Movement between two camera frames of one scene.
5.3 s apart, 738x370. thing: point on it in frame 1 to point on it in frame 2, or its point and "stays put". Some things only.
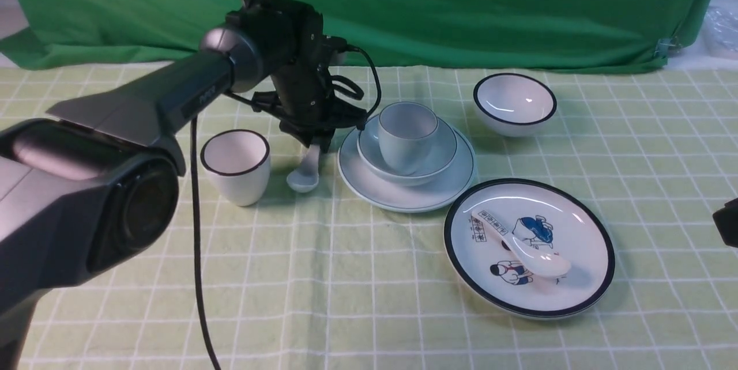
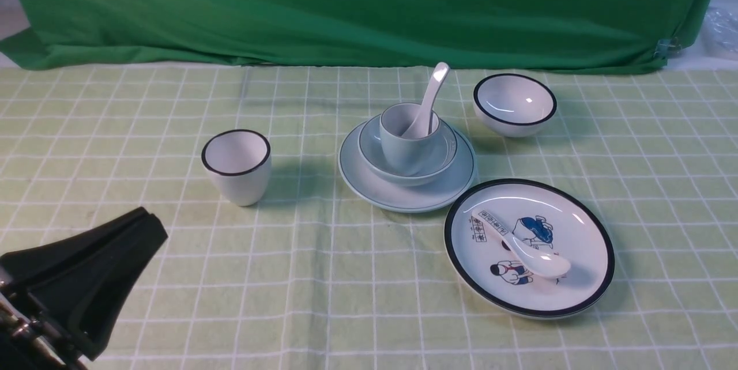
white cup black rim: x=237 y=163 stays put
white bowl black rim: x=514 y=105 stays put
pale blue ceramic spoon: x=306 y=177 to x=420 y=128
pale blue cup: x=407 y=131 stays put
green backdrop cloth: x=81 y=11 stays put
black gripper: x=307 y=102 to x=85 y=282
